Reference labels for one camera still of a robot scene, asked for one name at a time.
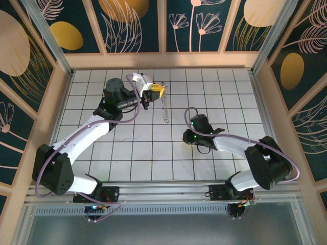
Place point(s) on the white gridded table mat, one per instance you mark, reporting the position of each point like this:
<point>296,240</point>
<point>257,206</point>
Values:
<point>182,169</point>

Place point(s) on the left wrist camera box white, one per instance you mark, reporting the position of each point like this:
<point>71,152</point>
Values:
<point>141,81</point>

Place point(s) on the aluminium corner post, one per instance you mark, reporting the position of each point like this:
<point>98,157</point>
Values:
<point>49,39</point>
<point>272,38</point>

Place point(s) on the grey metal sheet panel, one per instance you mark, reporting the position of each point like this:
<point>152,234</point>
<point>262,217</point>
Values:
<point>163,229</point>

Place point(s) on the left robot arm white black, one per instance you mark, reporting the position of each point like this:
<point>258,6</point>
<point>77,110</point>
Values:
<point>84,135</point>

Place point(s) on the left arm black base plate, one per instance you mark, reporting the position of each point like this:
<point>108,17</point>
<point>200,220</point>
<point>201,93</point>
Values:
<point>112,191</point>

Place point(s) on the aluminium side rail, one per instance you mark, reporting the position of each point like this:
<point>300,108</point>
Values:
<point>262,107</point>

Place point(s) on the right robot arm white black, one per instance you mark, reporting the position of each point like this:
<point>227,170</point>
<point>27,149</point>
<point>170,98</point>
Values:
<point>230,144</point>

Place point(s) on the aluminium mounting rail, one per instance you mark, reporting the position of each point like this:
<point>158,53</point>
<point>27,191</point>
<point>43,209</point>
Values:
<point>163,192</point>

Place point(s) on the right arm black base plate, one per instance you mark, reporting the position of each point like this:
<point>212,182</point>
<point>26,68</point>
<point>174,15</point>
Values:
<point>217,192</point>

